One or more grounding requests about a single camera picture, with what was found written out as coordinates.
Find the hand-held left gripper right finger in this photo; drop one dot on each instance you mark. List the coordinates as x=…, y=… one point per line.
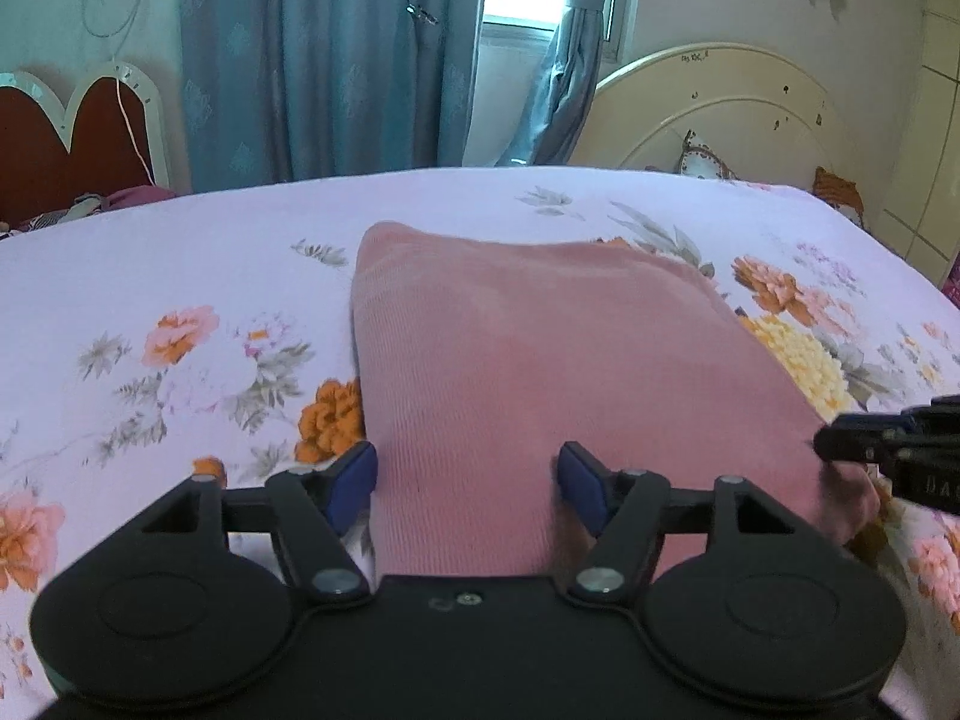
x=581, y=487

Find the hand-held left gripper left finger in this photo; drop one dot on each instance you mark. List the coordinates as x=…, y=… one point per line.
x=356, y=481

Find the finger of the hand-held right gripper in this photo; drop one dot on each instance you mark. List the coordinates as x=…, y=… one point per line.
x=855, y=439

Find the pink knit shirt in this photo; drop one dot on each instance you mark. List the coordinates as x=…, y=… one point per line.
x=525, y=360

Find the pile of clothes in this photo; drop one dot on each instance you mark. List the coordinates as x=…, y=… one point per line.
x=97, y=206

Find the floral bed sheet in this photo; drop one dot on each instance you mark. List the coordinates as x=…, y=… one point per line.
x=187, y=277

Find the cream wardrobe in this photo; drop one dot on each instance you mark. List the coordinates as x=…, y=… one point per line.
x=926, y=150

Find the ornate pillow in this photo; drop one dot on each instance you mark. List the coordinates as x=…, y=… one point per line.
x=705, y=161

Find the cream arched headboard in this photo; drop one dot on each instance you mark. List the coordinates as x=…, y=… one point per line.
x=712, y=105

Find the tied blue curtain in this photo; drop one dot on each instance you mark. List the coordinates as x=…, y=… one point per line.
x=577, y=67

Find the blue patterned curtain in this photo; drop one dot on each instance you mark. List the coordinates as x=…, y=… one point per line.
x=330, y=60

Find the red heart-shaped headboard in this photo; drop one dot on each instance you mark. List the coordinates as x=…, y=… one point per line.
x=67, y=157

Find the silver curtain clip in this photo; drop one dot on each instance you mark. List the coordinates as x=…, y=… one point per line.
x=422, y=13

